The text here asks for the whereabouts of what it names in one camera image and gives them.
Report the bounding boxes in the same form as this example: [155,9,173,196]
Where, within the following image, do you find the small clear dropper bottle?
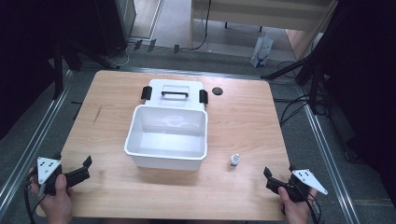
[229,153,241,170]

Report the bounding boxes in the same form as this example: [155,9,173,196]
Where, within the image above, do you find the person's right hand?
[277,186,319,224]

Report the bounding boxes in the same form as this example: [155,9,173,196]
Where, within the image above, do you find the white floor cable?
[105,43,135,67]

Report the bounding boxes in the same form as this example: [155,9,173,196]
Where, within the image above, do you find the black metal stand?
[51,36,121,101]

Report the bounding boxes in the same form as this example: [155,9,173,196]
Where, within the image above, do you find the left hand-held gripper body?
[36,156,92,198]

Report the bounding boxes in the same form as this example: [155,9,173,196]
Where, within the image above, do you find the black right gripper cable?
[303,190,324,224]

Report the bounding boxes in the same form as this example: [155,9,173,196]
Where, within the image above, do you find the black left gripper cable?
[23,174,48,224]

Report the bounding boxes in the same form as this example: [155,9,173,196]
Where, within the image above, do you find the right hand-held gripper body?
[265,168,329,203]

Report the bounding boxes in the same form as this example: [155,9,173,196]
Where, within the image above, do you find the black tripod stand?
[260,0,354,116]

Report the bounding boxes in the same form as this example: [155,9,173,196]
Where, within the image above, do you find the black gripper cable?
[303,190,324,224]
[23,174,48,224]

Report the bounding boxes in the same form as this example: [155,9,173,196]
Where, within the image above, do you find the light wooden bench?
[189,0,340,61]

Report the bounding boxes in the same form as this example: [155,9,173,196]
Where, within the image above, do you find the white lid with black handle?
[140,77,209,112]

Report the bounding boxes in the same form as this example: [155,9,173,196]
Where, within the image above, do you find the white plastic storage box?
[123,104,209,173]

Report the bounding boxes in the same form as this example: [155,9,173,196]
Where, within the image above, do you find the metal floor rail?
[297,85,363,224]
[120,66,300,82]
[0,69,75,218]

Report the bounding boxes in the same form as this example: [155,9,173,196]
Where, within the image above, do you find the white and blue paper bag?
[249,32,275,69]

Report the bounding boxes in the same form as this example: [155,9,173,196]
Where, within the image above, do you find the person's left hand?
[28,167,75,224]

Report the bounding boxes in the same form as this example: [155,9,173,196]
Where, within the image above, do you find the dark cabinet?
[92,0,138,58]

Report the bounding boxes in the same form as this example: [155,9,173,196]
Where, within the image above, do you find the black floor cables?
[272,60,326,127]

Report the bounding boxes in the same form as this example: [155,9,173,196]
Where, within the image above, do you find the black curtain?
[323,0,396,209]
[0,0,101,141]

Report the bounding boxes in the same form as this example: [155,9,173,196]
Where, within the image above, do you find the black hanging cable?
[189,0,213,51]

